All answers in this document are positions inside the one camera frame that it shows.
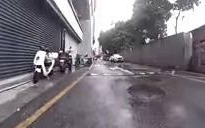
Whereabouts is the building with dark shutter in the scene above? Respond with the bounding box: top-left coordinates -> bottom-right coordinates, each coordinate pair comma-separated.
0,0 -> 84,84

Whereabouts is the white scooter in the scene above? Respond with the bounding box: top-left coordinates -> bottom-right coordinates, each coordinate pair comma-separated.
32,45 -> 57,84

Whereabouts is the red brick building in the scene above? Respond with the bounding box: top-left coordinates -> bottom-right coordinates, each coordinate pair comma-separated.
189,20 -> 205,76

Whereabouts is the row of parked scooters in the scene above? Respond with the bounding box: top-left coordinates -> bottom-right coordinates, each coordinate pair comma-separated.
74,53 -> 94,67

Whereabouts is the white car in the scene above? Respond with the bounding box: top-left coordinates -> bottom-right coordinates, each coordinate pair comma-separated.
108,53 -> 125,64

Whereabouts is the row of trees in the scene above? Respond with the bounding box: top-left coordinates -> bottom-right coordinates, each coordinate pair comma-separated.
98,0 -> 202,56

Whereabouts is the tall grey building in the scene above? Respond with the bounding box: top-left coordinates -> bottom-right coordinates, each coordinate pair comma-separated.
73,0 -> 97,58

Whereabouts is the grey asphalt road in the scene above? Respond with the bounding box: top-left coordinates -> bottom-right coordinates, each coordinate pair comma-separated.
28,59 -> 205,128

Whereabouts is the grey concrete wall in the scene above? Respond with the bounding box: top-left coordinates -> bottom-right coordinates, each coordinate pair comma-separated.
119,31 -> 194,71

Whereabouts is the dark scooter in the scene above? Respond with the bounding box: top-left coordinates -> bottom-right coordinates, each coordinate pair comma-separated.
57,49 -> 73,74

